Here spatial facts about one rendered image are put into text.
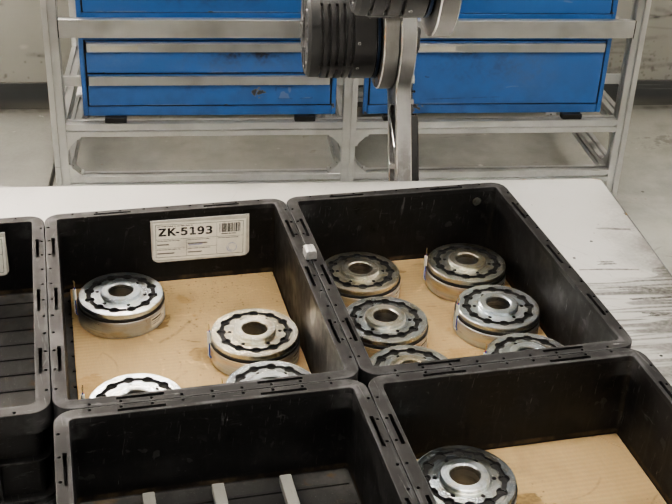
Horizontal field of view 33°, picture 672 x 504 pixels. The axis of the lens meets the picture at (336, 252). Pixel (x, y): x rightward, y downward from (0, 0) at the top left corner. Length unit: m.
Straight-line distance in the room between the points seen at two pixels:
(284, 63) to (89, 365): 2.02
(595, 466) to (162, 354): 0.50
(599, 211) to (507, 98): 1.41
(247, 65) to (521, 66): 0.80
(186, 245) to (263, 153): 2.38
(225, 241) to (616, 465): 0.56
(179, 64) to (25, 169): 0.77
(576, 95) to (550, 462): 2.33
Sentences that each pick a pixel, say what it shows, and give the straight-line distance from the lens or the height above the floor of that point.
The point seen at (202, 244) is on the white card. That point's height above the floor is 0.88.
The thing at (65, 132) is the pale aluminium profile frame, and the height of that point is 0.28.
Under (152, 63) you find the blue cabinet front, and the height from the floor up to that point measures 0.48.
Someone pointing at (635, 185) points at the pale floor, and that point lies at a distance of 3.82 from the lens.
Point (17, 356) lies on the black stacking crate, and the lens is 1.35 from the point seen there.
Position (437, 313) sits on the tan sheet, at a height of 0.83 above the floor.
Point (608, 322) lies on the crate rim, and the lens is 1.26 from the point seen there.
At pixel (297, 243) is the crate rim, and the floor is 0.93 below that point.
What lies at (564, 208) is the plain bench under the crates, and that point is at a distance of 2.01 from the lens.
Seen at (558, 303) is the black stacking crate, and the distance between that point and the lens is 1.36.
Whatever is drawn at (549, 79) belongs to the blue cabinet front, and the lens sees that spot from 3.40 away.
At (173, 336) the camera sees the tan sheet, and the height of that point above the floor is 0.83.
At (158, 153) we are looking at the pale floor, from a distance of 3.82.
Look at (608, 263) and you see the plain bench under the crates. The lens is 1.85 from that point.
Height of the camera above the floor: 1.58
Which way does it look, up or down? 29 degrees down
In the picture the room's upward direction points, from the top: 3 degrees clockwise
